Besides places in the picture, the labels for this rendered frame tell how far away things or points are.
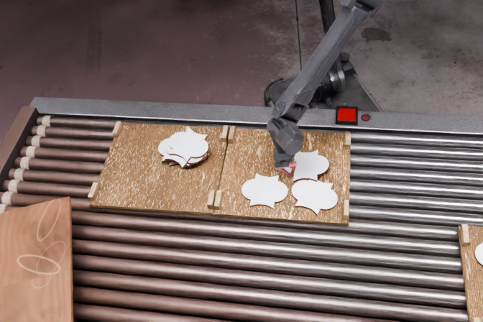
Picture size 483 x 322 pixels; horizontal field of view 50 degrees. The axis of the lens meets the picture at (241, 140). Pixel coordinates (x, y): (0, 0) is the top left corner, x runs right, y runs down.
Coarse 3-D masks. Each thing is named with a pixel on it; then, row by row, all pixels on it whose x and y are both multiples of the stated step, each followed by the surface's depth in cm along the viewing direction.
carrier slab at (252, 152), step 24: (240, 144) 178; (264, 144) 177; (312, 144) 175; (336, 144) 174; (240, 168) 171; (264, 168) 170; (336, 168) 167; (240, 192) 165; (288, 192) 163; (336, 192) 162; (240, 216) 160; (264, 216) 159; (288, 216) 158; (312, 216) 157; (336, 216) 156
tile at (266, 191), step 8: (256, 176) 167; (248, 184) 166; (256, 184) 165; (264, 184) 165; (272, 184) 165; (280, 184) 164; (248, 192) 164; (256, 192) 163; (264, 192) 163; (272, 192) 163; (280, 192) 162; (248, 200) 163; (256, 200) 162; (264, 200) 161; (272, 200) 161; (280, 200) 161; (272, 208) 160
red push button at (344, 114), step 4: (340, 108) 185; (340, 112) 183; (344, 112) 183; (348, 112) 183; (352, 112) 183; (340, 116) 182; (344, 116) 182; (348, 116) 182; (352, 116) 182; (344, 120) 181; (348, 120) 181; (352, 120) 181
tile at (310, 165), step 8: (304, 152) 171; (312, 152) 170; (296, 160) 169; (304, 160) 169; (312, 160) 168; (320, 160) 167; (288, 168) 168; (296, 168) 167; (304, 168) 166; (312, 168) 166; (320, 168) 165; (296, 176) 165; (304, 176) 164; (312, 176) 164
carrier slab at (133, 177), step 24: (120, 144) 183; (144, 144) 182; (216, 144) 179; (120, 168) 176; (144, 168) 175; (168, 168) 174; (192, 168) 173; (216, 168) 172; (120, 192) 170; (144, 192) 169; (168, 192) 168; (192, 192) 167
